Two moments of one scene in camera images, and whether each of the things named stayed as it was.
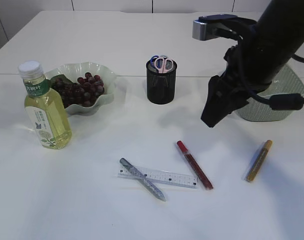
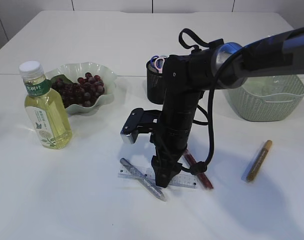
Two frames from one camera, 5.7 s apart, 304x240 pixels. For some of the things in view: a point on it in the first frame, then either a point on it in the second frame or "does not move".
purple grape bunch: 82,93 does not move
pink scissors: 164,69 does not move
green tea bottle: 46,107 does not move
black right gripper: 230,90 -> 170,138
